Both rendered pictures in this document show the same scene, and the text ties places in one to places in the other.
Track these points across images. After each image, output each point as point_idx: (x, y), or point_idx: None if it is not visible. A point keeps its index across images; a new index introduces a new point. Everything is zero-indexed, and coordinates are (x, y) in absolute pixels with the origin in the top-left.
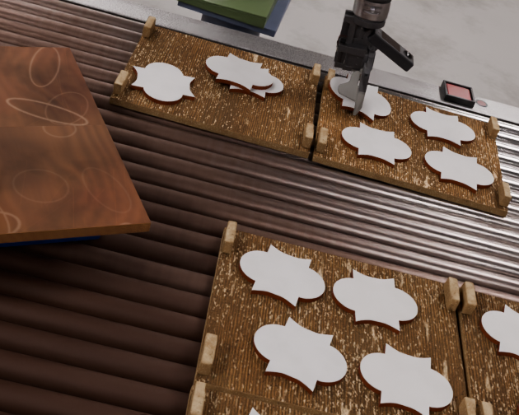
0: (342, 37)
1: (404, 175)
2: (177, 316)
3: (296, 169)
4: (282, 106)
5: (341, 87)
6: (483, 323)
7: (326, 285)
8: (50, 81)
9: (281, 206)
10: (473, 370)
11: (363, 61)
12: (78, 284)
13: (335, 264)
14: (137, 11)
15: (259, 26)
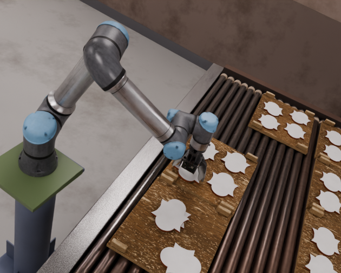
0: (190, 161)
1: (242, 185)
2: None
3: (236, 226)
4: (194, 208)
5: (199, 178)
6: (327, 210)
7: (319, 254)
8: None
9: (267, 247)
10: None
11: (201, 161)
12: None
13: (306, 245)
14: (78, 242)
15: (80, 174)
